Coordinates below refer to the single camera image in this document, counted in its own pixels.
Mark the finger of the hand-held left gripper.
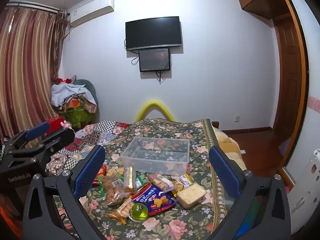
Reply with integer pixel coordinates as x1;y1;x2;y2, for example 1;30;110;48
10;127;76;161
4;121;52;153

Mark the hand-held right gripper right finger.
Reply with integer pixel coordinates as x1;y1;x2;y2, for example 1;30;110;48
208;145;292;240

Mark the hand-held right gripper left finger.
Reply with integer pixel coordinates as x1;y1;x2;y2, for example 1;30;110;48
22;144;107;240

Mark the gold biscuit packet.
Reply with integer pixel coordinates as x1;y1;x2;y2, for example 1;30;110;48
124;166;137;193

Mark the clear brown cracker packet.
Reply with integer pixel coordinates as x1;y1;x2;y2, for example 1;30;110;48
146;172;175;193

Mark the clear plastic container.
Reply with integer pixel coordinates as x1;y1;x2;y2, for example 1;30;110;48
117;137;190;176

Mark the blue chip bag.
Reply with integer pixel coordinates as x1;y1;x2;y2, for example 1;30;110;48
129;184;178;217

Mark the red snack packet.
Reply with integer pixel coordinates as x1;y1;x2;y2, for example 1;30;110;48
94;165;108;185

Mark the red box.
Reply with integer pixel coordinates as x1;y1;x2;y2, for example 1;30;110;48
46;117;66;133

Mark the yellow fleece blanket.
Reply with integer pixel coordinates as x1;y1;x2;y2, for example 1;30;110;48
212;126;248;173

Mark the pile of clothes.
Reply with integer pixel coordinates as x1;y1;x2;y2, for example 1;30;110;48
51;75;98;128

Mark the patchwork quilt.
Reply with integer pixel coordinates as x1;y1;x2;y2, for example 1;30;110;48
46;120;131;178

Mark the small yellow snack packet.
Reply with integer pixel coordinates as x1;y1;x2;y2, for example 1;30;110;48
172;174;194;193

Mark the orange biscuit stick packet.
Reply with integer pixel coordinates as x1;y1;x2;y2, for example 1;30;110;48
109;197;134;224

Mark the small green snack packet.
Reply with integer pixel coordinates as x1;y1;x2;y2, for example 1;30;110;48
135;172;147;188

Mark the grey chair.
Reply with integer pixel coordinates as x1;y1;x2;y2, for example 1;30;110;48
75;79;99;110

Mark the green jelly cup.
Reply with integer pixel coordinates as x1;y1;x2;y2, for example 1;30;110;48
129;202;150;222

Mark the striped brown curtain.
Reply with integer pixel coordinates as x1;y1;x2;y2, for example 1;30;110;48
0;5;66;140

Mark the white stickered plastic object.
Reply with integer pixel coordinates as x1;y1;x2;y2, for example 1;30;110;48
285;149;320;233

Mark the yellow foam tube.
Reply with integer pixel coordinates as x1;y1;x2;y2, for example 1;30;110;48
135;99;177;123

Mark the wooden door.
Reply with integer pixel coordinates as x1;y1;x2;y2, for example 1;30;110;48
272;17;304;155

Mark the white air conditioner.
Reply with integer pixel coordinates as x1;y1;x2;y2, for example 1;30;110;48
69;0;115;28

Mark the black monitor cable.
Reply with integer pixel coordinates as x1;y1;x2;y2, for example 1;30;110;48
155;70;167;85

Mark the small black wall monitor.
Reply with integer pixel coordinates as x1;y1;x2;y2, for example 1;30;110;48
139;48;171;72

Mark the curtain rail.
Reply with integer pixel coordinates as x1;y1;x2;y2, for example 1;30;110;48
5;1;62;13

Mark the wooden door frame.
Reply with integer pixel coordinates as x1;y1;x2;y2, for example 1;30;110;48
277;0;311;175

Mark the black wall television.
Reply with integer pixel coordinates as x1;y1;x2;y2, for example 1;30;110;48
125;16;182;52

